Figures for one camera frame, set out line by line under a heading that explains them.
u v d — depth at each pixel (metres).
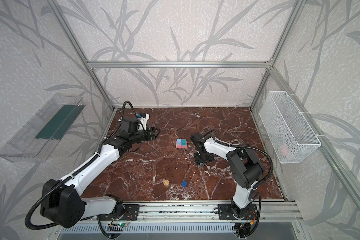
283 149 0.74
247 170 0.47
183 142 0.95
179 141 0.94
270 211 0.75
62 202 0.39
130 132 0.63
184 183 0.83
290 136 0.62
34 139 0.64
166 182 0.81
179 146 0.96
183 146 0.97
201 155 0.78
